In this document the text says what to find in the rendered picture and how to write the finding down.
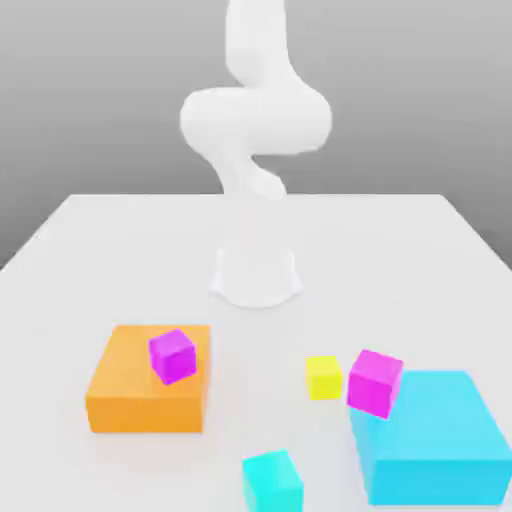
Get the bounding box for small magenta cube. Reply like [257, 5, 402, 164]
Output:
[147, 328, 198, 387]
[346, 348, 405, 420]

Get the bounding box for small yellow cube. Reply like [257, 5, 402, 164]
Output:
[305, 354, 344, 401]

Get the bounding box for small cyan cube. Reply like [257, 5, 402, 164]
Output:
[241, 448, 305, 512]

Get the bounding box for large orange box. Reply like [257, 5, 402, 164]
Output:
[84, 324, 212, 435]

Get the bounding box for large light blue box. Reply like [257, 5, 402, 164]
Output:
[348, 369, 512, 508]

